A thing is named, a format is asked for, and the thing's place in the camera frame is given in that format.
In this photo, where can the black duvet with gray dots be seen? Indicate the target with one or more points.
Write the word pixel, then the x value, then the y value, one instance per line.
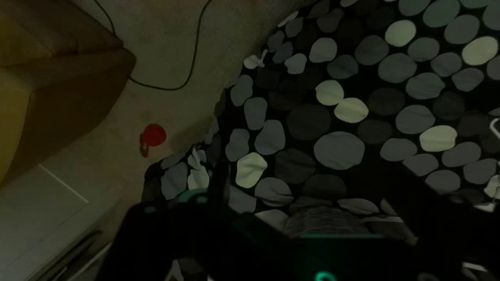
pixel 365 104

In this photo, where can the small red object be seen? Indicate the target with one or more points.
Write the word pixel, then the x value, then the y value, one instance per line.
pixel 152 137

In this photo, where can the brown cardboard box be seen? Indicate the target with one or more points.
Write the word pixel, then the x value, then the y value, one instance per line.
pixel 57 88

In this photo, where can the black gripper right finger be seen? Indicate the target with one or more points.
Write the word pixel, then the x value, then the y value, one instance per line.
pixel 443 251

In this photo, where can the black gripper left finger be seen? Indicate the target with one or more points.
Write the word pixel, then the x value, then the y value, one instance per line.
pixel 177 244

